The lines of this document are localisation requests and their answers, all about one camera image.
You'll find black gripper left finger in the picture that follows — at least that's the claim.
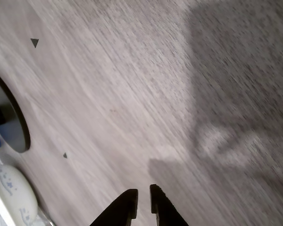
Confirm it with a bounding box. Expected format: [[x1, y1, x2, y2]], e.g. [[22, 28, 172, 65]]
[[89, 188, 139, 226]]

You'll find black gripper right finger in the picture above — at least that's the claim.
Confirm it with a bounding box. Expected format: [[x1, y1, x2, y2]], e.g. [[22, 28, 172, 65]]
[[150, 184, 189, 226]]

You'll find white bowl blue floral print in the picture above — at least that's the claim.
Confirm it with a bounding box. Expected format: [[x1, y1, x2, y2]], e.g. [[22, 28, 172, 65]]
[[0, 164, 39, 226]]

